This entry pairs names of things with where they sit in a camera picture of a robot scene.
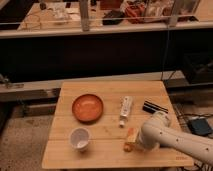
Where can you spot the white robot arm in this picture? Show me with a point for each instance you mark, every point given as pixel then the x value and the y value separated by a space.
pixel 157 130

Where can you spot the orange ceramic bowl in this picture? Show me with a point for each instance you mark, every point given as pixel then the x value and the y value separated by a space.
pixel 87 108

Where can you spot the white tube bottle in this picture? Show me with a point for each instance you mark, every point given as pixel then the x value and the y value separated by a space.
pixel 125 110

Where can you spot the wooden table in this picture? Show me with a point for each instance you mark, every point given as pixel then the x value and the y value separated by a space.
pixel 106 136

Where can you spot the black rectangular box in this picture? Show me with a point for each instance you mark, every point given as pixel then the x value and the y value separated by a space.
pixel 152 108

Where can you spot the white cup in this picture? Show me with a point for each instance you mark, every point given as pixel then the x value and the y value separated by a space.
pixel 79 138

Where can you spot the orange toy carrot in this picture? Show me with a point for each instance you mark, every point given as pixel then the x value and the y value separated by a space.
pixel 128 147

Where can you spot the black bag on shelf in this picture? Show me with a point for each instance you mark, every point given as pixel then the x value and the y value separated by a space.
pixel 113 17

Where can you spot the red tool on shelf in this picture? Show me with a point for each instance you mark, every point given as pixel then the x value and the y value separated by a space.
pixel 134 13

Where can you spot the black crate at right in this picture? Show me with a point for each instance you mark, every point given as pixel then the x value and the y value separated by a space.
pixel 198 67

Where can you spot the black power box on floor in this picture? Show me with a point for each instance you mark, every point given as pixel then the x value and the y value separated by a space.
pixel 199 127

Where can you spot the grey metal post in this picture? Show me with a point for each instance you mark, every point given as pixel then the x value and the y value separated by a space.
pixel 83 6
pixel 173 19

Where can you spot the grey metal post right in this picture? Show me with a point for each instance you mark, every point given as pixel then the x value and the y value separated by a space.
pixel 173 19

